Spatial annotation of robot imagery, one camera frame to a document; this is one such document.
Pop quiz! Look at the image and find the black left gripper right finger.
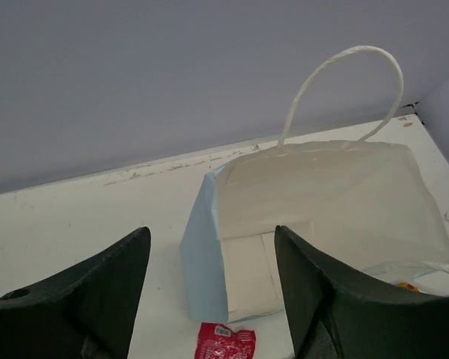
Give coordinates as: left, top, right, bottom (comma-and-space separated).
275, 226, 449, 358

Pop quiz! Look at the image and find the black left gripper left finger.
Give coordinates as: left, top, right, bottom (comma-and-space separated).
0, 227, 151, 358

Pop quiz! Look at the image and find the orange Fox's candy bag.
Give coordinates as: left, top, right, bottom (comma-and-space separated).
396, 283, 420, 292

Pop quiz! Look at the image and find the light blue paper bag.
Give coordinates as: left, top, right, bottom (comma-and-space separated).
180, 45, 449, 324

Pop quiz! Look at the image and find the red small snack packet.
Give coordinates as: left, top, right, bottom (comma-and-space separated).
194, 323, 256, 359

